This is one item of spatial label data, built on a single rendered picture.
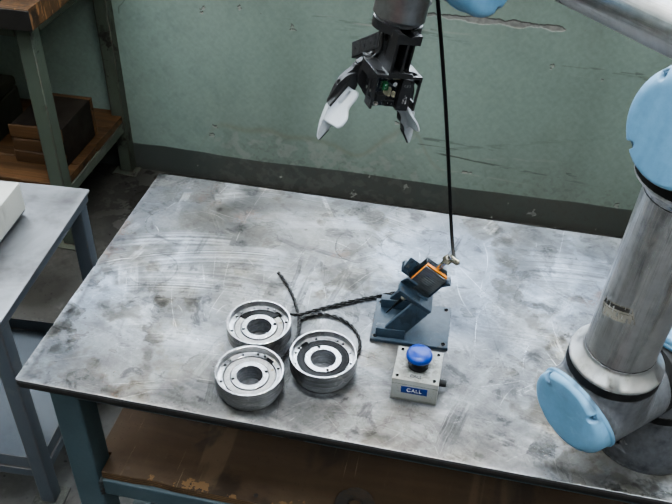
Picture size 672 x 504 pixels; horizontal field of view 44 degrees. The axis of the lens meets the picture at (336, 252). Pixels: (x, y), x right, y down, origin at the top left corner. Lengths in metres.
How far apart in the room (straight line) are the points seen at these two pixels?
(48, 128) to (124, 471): 1.42
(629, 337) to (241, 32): 2.11
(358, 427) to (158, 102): 2.07
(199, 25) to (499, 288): 1.72
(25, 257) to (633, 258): 1.26
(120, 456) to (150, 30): 1.78
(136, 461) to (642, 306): 0.95
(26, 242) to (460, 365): 0.97
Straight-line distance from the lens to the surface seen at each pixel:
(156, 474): 1.54
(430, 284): 1.33
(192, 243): 1.59
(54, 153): 2.76
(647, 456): 1.27
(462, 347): 1.39
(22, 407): 1.87
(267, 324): 1.38
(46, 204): 1.97
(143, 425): 1.61
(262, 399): 1.25
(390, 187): 3.04
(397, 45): 1.16
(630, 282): 0.96
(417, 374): 1.27
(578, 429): 1.09
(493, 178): 2.97
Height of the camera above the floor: 1.77
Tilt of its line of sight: 39 degrees down
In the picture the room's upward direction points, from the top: 1 degrees clockwise
